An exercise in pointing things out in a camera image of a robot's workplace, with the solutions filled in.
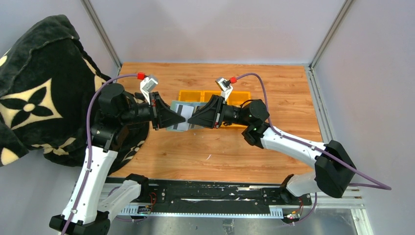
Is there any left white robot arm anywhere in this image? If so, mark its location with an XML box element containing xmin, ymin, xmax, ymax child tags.
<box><xmin>49</xmin><ymin>83</ymin><xmax>185</xmax><ymax>235</ymax></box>

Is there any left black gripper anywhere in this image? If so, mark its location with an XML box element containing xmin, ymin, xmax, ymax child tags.
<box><xmin>120</xmin><ymin>92</ymin><xmax>186</xmax><ymax>130</ymax></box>

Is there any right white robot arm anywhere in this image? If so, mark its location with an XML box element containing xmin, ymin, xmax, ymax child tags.
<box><xmin>188</xmin><ymin>95</ymin><xmax>356</xmax><ymax>205</ymax></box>

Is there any mint green card holder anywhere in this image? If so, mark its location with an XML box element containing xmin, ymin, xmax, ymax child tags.
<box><xmin>166</xmin><ymin>100</ymin><xmax>207</xmax><ymax>132</ymax></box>

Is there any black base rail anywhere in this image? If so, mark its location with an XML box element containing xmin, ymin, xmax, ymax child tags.
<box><xmin>120</xmin><ymin>179</ymin><xmax>313</xmax><ymax>219</ymax></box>

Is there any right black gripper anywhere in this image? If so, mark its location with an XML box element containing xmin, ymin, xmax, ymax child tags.
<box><xmin>187</xmin><ymin>95</ymin><xmax>252</xmax><ymax>129</ymax></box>

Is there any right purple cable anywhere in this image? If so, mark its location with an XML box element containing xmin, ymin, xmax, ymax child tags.
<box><xmin>229</xmin><ymin>72</ymin><xmax>392</xmax><ymax>224</ymax></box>

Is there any black floral blanket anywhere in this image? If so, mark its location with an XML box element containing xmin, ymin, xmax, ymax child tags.
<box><xmin>0</xmin><ymin>14</ymin><xmax>150</xmax><ymax>168</ymax></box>

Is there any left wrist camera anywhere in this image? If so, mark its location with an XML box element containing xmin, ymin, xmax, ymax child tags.
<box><xmin>140</xmin><ymin>74</ymin><xmax>159</xmax><ymax>103</ymax></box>

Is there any yellow three-compartment bin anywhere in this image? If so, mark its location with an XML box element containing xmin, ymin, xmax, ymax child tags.
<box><xmin>176</xmin><ymin>90</ymin><xmax>253</xmax><ymax>129</ymax></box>

